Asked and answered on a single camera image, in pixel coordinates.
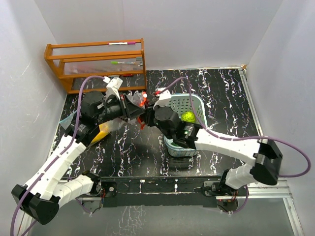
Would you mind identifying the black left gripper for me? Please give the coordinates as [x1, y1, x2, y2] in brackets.
[95, 93, 146, 125]

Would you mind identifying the orange zip plastic bag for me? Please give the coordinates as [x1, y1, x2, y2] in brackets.
[120, 92, 148, 130]

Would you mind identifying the blue zip top bag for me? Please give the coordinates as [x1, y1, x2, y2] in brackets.
[59, 111, 124, 147]

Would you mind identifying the yellow banana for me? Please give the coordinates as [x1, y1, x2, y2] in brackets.
[90, 122, 110, 146]

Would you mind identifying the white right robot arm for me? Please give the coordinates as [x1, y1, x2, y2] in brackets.
[140, 106, 283, 196]

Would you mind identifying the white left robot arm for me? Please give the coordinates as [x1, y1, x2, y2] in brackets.
[11, 91, 147, 225]

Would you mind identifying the white plastic basket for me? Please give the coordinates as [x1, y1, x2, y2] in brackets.
[163, 93, 206, 157]

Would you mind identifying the green white marker pen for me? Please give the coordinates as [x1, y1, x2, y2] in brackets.
[111, 61, 136, 64]

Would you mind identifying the wooden shelf rack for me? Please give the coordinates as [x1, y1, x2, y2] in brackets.
[44, 38, 147, 94]

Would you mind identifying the pink white marker pen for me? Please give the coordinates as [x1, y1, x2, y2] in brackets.
[108, 42, 136, 46]

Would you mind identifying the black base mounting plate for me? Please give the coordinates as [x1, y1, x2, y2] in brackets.
[98, 176, 249, 208]

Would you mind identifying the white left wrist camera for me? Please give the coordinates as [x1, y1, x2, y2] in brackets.
[103, 76, 123, 100]

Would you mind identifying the aluminium frame rail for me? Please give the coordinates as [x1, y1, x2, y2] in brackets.
[239, 65, 304, 236]

